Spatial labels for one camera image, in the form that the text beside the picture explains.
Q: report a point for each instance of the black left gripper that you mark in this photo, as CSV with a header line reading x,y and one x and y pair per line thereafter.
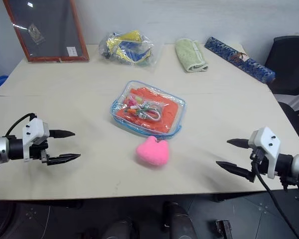
x,y
38,150

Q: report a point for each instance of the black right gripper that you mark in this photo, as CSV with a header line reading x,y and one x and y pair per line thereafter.
x,y
261,165

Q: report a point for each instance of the clear pouch with orange contents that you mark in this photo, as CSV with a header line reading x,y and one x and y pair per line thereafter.
x,y
119,107

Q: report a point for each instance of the crumpled clear plastic bag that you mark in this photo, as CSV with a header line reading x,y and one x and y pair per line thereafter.
x,y
107,42

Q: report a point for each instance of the black chair with armrest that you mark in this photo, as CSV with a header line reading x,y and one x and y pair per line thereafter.
x,y
295,122

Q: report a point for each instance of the dark rectangular foot piece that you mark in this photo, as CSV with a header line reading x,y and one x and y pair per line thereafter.
x,y
223,229

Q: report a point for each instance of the pink plush heart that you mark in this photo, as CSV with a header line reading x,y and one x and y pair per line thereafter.
x,y
153,153

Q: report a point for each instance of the dark rounded shape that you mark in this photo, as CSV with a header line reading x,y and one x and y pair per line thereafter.
x,y
120,229
180,221

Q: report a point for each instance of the small clear accessory pouch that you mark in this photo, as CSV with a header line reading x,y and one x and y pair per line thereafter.
x,y
145,109

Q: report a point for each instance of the long blue patterned box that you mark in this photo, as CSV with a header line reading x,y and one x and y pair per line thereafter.
x,y
249,63

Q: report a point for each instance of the white label sticker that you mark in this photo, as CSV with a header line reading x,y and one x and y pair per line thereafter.
x,y
71,51

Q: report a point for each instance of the black office chair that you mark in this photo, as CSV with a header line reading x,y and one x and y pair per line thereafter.
x,y
291,64

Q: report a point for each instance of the folded green towel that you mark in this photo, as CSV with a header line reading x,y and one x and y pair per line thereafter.
x,y
190,54

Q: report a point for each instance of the blue and yellow garment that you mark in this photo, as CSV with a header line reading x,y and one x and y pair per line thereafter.
x,y
125,47

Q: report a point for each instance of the wooden framed dark board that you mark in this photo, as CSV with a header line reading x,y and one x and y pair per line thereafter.
x,y
52,27

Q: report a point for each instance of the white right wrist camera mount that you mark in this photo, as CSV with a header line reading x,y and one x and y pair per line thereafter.
x,y
264,139

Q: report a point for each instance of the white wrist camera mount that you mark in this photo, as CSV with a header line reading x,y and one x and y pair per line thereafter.
x,y
264,139
35,128

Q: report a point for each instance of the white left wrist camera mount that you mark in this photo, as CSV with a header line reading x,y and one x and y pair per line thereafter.
x,y
35,128

